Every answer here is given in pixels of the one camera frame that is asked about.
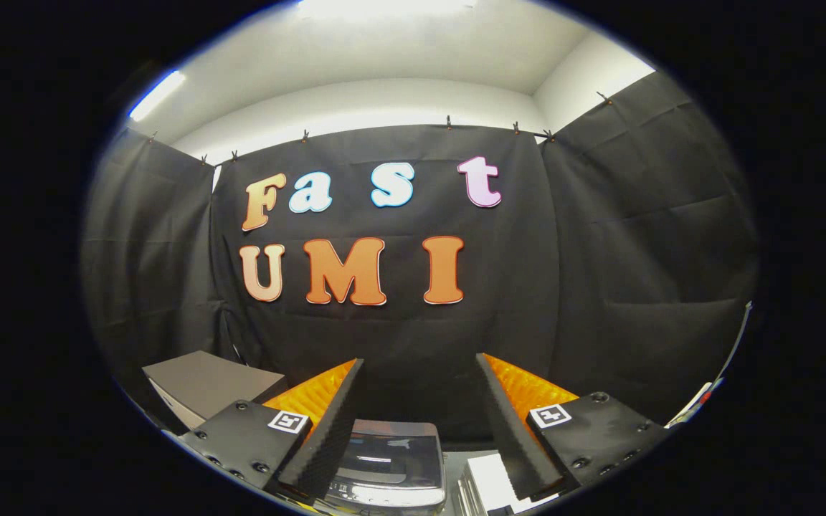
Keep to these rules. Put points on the ceiling light panel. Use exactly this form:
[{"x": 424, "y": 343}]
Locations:
[{"x": 384, "y": 8}]

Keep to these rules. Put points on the ceiling strip light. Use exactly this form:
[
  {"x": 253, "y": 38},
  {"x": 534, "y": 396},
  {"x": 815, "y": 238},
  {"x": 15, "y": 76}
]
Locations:
[{"x": 158, "y": 94}]

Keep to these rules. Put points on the grey washing machine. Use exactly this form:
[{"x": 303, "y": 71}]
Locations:
[{"x": 384, "y": 497}]

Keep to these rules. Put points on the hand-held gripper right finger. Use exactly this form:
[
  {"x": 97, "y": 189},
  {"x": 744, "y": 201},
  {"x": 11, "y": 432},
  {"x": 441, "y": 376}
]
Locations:
[{"x": 510, "y": 430}]

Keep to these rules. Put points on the white side table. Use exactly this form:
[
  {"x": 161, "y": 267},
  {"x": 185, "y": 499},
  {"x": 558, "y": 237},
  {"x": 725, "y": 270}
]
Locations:
[{"x": 692, "y": 407}]

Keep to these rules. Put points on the thin grey pole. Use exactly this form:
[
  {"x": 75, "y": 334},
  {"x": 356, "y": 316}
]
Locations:
[{"x": 737, "y": 337}]

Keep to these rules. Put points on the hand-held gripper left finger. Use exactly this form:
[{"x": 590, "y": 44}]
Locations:
[{"x": 330, "y": 430}]

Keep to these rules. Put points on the grey box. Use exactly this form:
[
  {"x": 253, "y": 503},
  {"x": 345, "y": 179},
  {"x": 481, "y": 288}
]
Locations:
[{"x": 205, "y": 380}]

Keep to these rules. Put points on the white box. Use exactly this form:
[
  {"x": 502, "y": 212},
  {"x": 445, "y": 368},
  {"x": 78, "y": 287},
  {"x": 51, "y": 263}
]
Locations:
[{"x": 488, "y": 484}]

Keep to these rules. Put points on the row of black cloth clips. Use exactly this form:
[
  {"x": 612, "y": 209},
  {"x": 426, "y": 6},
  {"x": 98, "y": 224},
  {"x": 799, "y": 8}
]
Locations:
[{"x": 449, "y": 122}]

